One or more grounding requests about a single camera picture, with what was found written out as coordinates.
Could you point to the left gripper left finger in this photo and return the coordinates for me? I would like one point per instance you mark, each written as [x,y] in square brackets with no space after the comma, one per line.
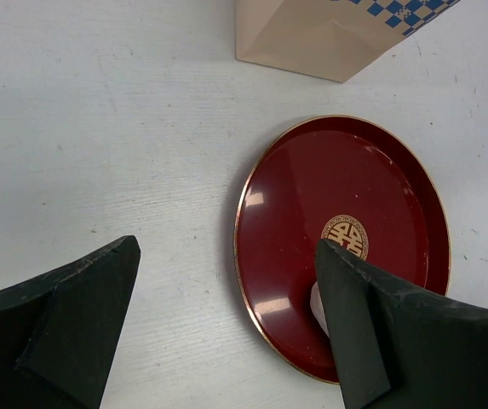
[59,331]

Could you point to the blue checkered paper bag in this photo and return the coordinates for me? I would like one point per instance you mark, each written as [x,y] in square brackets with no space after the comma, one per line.
[326,39]

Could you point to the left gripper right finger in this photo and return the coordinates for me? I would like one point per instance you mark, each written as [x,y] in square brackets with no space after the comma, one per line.
[396,344]

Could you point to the dark red round plate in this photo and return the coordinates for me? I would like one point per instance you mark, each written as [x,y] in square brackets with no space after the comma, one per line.
[341,178]

